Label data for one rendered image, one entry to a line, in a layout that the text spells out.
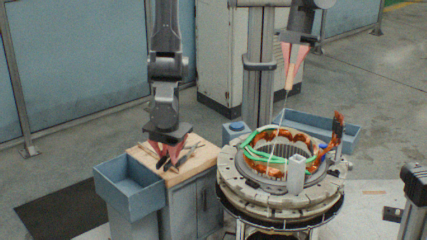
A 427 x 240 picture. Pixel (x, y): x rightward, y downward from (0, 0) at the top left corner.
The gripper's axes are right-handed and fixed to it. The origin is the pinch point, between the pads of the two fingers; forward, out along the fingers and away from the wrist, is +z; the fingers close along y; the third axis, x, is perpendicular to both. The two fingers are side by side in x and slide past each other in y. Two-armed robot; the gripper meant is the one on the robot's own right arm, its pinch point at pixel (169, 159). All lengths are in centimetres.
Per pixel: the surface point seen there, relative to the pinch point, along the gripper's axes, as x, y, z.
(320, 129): 48, 25, 11
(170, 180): 0.9, -0.4, 7.1
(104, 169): -0.4, -19.8, 9.1
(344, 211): 43, 37, 35
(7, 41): 110, -179, 38
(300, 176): 5.3, 30.5, -1.6
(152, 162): 5.5, -8.5, 7.0
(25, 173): 89, -164, 117
